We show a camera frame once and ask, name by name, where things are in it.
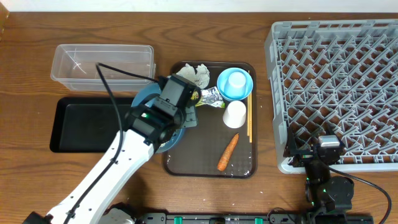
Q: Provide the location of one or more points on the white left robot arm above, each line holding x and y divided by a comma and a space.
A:
90, 199

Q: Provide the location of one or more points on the light blue bowl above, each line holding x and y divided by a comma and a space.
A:
222, 78

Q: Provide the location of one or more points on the yellow silver snack wrapper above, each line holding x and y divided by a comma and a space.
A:
211, 97

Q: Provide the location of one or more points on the white cup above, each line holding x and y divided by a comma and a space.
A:
235, 114

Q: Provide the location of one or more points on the wooden chopstick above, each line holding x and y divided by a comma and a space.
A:
247, 118
250, 116

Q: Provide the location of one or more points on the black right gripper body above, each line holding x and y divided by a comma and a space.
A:
302, 157

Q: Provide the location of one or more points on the white paper napkin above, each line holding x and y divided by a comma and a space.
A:
199, 75

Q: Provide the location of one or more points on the grey dishwasher rack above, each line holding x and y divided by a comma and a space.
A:
340, 73

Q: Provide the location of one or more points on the dark blue plate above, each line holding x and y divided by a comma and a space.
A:
147, 96

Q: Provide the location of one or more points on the orange carrot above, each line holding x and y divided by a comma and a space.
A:
224, 159

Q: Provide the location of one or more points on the black tray bin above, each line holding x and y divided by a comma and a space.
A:
83, 124

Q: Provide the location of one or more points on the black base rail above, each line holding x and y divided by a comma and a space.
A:
272, 218

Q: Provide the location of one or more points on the clear plastic bin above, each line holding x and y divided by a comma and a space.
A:
124, 67

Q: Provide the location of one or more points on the light blue cup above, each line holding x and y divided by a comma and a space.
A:
235, 86

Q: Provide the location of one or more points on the brown serving tray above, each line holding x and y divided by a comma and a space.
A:
198, 152

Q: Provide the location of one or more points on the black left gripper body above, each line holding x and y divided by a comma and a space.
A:
190, 111

